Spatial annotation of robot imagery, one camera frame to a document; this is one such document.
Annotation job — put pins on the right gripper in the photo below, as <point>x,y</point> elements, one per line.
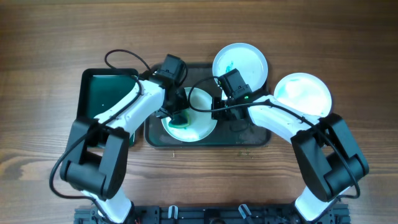
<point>222,109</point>

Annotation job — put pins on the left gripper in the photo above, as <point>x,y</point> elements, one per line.
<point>175,109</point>

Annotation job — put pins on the green yellow sponge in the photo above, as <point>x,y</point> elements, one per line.
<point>180,120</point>

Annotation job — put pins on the white plate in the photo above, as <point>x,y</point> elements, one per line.
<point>200,124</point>
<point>304,92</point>

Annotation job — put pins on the pale blue rimmed plate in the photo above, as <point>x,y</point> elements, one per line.
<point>247,59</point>

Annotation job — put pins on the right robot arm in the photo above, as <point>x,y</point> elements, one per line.
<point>299,111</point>

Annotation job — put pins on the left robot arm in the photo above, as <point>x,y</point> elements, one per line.
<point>95,159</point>

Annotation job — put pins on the large dark tray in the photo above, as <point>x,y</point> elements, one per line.
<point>240,133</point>

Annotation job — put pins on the small dark green tray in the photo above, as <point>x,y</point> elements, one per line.
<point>101,89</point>

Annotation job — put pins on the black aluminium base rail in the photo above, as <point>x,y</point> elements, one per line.
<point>278,213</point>

